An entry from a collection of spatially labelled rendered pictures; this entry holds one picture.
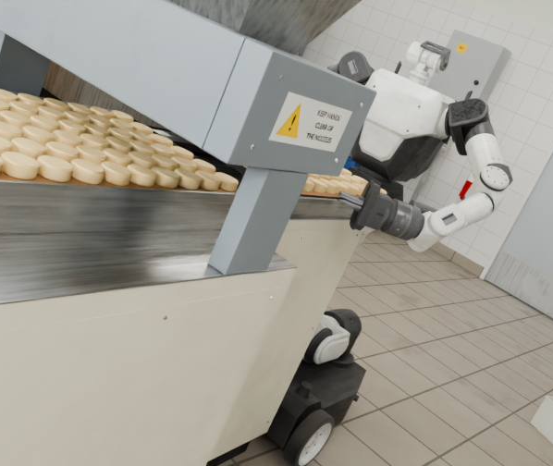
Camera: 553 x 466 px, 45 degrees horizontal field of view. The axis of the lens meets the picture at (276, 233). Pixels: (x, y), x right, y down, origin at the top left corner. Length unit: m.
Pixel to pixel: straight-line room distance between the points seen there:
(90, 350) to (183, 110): 0.35
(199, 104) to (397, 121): 1.21
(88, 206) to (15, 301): 0.26
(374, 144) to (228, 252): 1.15
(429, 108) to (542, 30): 4.24
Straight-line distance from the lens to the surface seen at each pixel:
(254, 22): 1.03
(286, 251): 1.57
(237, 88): 0.90
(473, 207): 1.79
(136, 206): 1.04
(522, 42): 6.27
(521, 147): 6.08
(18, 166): 0.93
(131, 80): 1.02
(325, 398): 2.34
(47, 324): 0.82
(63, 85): 5.40
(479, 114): 2.04
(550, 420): 3.54
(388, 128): 2.08
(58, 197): 0.93
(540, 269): 6.00
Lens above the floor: 1.20
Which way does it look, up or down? 15 degrees down
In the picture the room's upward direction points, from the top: 24 degrees clockwise
